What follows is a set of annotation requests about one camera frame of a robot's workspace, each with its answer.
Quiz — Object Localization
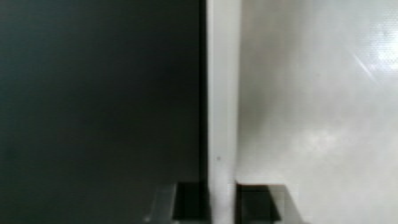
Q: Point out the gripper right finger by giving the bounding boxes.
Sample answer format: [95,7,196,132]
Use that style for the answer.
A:
[235,184,306,224]

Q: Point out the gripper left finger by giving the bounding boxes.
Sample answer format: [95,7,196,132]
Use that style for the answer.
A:
[143,182,210,224]

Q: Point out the white desk top tray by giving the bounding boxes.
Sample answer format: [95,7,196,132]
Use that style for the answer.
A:
[206,0,398,224]

